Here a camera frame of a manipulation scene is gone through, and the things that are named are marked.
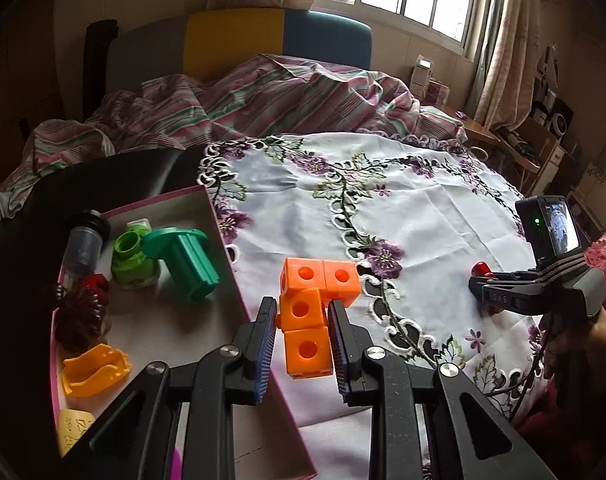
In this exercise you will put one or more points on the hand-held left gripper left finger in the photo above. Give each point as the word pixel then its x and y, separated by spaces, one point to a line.
pixel 265 345

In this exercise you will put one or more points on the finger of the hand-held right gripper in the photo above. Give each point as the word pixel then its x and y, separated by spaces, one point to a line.
pixel 503 295

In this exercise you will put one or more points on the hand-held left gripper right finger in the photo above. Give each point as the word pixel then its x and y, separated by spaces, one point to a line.
pixel 340 345

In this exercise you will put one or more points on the small red flashlight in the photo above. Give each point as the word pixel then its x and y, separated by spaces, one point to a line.
pixel 481 268

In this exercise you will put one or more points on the orange linked cube blocks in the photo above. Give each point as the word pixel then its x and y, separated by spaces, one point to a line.
pixel 303 310

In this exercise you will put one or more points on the teal plastic spool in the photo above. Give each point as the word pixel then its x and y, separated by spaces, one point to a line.
pixel 183 260

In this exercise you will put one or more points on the pink cardboard box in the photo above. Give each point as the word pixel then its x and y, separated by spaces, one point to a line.
pixel 148 320

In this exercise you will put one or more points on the green and white toy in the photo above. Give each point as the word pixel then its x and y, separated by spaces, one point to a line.
pixel 133 260

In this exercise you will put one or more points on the dark red plastic piece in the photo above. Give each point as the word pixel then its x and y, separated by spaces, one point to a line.
pixel 95 285

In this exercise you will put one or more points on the orange plastic clip case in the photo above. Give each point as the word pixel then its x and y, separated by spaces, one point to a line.
pixel 83 365

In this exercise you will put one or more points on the dark brown flower ornament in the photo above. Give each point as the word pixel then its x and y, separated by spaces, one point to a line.
pixel 78 322

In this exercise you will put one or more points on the clear cylinder with black cap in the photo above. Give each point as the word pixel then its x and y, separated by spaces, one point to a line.
pixel 83 250

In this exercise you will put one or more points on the yellow egg toy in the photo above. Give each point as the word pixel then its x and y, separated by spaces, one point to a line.
pixel 73 427

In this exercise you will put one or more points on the person's right hand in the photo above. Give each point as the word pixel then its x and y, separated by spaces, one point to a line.
pixel 605 330

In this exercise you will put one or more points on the pink lace cloth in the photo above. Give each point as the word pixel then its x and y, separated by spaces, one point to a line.
pixel 603 257

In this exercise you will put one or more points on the white floral embroidered tablecloth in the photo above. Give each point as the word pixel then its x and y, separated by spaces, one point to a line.
pixel 423 220

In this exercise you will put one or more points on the wooden side desk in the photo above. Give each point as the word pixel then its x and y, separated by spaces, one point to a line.
pixel 528 160

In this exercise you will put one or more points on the red clothing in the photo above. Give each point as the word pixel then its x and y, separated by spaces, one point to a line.
pixel 573 435

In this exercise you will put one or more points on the wooden nightstand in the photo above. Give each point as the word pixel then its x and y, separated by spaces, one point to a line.
pixel 478 132

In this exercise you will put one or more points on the small purple item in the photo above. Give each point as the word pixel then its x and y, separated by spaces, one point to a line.
pixel 462 116

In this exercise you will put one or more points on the small pink carton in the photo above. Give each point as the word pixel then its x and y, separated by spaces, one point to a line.
pixel 438 92

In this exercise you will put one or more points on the tall white carton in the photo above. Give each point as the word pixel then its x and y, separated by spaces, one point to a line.
pixel 422 77

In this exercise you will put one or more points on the striped pink green blanket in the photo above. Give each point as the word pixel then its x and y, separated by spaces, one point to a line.
pixel 283 95

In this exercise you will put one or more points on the grey yellow blue headboard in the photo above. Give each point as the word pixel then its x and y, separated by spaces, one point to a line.
pixel 233 35

